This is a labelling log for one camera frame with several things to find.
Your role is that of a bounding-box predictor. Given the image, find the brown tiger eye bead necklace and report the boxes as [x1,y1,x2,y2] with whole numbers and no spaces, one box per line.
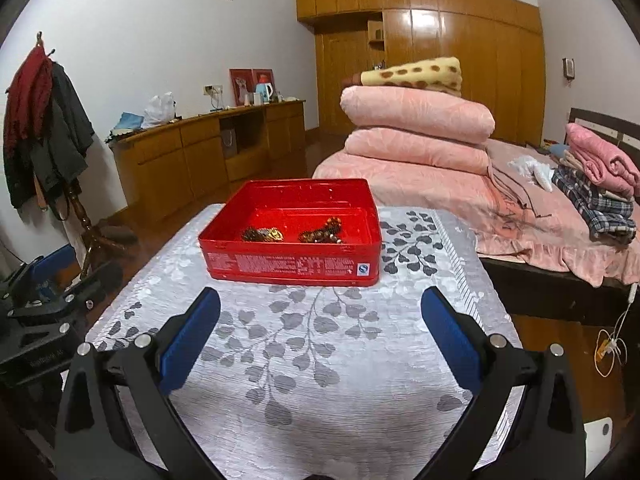
[297,214,346,245]

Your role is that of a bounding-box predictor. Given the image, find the gold pendant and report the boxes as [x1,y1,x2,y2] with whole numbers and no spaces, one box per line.
[260,228,283,242]

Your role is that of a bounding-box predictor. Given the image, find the wooden coat stand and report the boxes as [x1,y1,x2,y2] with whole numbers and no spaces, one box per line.
[48,60,138,275]

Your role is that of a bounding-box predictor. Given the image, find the dark grey coat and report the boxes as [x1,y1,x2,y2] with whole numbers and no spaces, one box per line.
[3,62,94,209]

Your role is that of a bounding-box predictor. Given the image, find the wooden sideboard cabinet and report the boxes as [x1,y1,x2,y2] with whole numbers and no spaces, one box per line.
[108,100,306,223]

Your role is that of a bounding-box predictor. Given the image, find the blue cloth on cabinet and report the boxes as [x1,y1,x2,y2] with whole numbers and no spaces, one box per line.
[105,112,144,142]

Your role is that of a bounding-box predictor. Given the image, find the white plastic bag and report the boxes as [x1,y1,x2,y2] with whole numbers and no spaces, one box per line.
[141,92,176,129]

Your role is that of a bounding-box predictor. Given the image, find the red jacket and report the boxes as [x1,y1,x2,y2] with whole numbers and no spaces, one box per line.
[3,44,52,157]

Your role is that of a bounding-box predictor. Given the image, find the grey leaf pattern table cloth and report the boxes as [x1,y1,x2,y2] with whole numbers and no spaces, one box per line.
[88,205,518,479]

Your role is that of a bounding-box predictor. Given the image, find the red tin box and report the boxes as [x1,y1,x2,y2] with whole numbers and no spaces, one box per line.
[198,179,382,286]

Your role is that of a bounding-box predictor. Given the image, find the plaid folded clothes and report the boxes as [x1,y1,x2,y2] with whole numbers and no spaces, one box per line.
[552,166,637,245]

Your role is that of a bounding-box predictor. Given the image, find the pink bed sheet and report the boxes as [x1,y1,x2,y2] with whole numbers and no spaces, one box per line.
[314,151,639,287]

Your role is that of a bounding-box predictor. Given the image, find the red photo frames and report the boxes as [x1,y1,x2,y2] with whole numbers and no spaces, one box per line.
[229,68,277,105]

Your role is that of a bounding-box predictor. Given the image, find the blue electric kettle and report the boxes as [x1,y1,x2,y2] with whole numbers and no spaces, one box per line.
[255,74,274,104]

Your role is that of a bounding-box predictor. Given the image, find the pink folded blanket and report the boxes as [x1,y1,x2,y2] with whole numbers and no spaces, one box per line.
[565,122,639,198]

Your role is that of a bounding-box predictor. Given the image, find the lower pink folded quilt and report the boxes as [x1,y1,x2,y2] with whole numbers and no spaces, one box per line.
[344,128,490,174]

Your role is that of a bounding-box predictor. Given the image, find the dark bed headboard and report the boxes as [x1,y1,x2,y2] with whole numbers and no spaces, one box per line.
[568,107,640,165]

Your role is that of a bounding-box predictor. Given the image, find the giraffe pattern pillow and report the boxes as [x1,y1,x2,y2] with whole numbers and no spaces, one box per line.
[343,56,462,96]

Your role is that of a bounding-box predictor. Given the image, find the wooden wardrobe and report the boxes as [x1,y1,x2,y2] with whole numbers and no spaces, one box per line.
[295,0,547,148]

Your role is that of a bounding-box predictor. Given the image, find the wall switch panel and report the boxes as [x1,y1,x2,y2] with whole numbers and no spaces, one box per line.
[562,58,576,81]

